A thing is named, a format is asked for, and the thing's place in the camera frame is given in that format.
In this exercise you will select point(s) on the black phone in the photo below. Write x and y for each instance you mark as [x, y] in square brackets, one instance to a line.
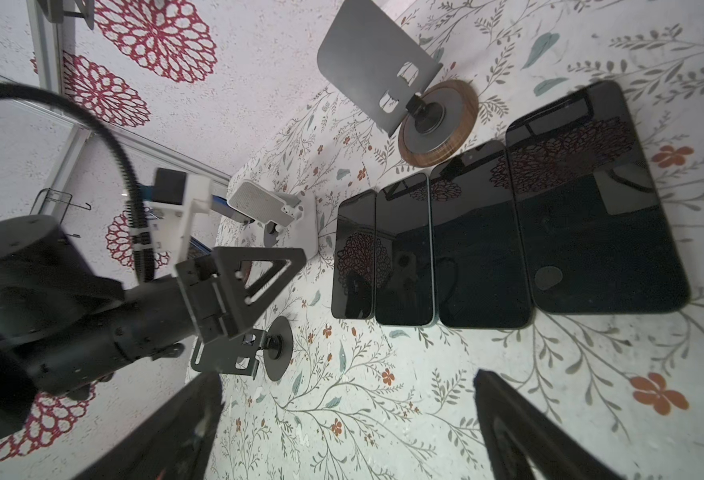
[594, 232]
[480, 275]
[352, 292]
[404, 287]

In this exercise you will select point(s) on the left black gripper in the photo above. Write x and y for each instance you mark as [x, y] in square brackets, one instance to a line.
[227, 291]

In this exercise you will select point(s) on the dark grey wall shelf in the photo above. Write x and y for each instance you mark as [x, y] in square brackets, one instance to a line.
[56, 11]

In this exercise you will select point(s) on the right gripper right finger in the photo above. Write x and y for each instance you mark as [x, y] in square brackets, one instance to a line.
[519, 438]

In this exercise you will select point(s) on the white phone stand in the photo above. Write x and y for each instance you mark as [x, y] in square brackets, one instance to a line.
[287, 220]

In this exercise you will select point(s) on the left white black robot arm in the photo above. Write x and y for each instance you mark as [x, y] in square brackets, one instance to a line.
[62, 327]

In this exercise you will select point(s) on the wood base stand right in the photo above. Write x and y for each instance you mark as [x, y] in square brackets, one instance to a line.
[388, 76]

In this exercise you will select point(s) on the black wire wall rack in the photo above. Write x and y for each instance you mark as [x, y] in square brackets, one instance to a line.
[56, 203]

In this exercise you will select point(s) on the dark grey round stand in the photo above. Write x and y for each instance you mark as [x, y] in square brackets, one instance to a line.
[242, 356]

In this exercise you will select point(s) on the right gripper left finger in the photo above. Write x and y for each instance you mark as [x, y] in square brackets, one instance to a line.
[175, 442]

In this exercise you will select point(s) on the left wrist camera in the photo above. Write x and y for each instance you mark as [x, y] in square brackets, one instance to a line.
[176, 198]

